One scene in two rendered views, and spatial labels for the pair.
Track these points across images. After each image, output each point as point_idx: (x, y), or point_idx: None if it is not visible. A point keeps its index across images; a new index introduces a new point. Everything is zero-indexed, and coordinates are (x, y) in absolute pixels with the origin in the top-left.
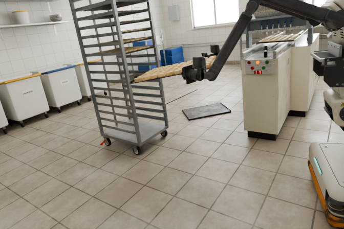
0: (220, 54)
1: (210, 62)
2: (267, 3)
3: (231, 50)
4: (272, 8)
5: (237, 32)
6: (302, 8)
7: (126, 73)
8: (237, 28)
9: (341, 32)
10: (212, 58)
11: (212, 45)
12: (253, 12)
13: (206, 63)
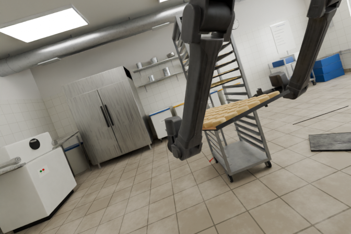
0: (183, 119)
1: (226, 114)
2: None
3: (192, 113)
4: None
5: (192, 80)
6: None
7: (207, 108)
8: (190, 71)
9: None
10: (251, 101)
11: (269, 77)
12: (191, 31)
13: (217, 117)
